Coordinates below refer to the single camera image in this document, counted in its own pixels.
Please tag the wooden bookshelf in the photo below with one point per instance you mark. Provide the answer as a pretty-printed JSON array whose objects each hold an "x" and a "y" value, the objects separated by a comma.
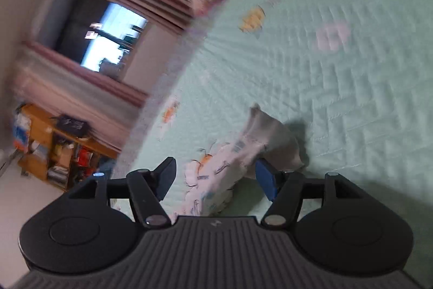
[{"x": 44, "y": 146}]

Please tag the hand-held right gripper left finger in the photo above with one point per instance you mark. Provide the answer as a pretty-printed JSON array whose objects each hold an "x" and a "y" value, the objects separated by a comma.
[{"x": 167, "y": 177}]

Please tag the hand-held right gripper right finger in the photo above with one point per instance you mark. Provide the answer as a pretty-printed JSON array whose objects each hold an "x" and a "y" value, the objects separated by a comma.
[{"x": 267, "y": 180}]

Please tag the blue white box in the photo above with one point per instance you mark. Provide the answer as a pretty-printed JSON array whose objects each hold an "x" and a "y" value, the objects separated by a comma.
[{"x": 21, "y": 133}]

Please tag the window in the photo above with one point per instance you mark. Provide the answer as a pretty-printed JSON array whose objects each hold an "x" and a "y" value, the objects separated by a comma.
[{"x": 101, "y": 35}]

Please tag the black bag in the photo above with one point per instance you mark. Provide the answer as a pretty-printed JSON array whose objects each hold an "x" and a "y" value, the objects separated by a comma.
[{"x": 71, "y": 126}]

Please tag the white printed shirt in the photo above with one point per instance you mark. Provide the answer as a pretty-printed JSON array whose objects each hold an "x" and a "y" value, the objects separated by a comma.
[{"x": 216, "y": 170}]

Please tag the green bee-print quilted bedspread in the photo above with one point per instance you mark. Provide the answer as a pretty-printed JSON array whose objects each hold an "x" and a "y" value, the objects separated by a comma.
[{"x": 304, "y": 89}]

